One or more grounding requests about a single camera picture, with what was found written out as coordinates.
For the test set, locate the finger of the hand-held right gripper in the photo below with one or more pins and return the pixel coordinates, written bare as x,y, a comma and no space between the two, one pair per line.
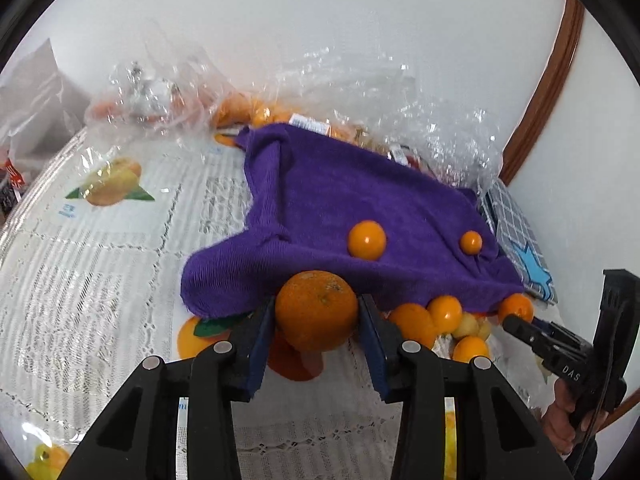
517,329
545,324

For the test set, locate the red paper bag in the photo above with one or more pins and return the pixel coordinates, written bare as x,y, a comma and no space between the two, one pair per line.
12,175

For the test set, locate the small yellow fruit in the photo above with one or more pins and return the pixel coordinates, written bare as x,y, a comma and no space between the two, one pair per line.
467,325
485,329

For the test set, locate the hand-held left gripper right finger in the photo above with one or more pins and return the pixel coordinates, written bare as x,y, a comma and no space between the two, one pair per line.
372,340

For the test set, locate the crumpled clear plastic bag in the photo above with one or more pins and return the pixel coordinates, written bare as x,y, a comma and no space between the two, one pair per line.
360,90

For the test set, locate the purple towel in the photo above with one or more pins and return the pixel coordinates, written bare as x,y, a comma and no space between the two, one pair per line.
350,195

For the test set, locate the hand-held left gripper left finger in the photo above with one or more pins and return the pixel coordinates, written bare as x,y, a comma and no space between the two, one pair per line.
260,345

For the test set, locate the brown wooden door frame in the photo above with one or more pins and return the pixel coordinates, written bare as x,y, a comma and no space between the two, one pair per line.
555,75

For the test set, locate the plastic bag of small oranges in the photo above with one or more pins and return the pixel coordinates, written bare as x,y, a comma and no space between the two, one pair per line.
240,110

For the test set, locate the white plastic bag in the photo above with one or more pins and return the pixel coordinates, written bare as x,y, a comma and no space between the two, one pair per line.
35,105

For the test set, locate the fruit print lace tablecloth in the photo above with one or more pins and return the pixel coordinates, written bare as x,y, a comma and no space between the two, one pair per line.
100,270

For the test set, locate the person's right hand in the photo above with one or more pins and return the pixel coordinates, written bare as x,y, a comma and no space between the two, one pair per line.
560,420

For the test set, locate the large orange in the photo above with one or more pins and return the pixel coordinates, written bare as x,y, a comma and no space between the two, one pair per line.
316,310

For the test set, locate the grey checked cushion blue star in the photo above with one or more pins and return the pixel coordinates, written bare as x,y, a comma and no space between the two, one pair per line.
515,225

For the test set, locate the small orange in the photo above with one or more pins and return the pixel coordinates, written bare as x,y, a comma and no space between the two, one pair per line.
367,240
445,312
471,242
412,325
516,307
470,349

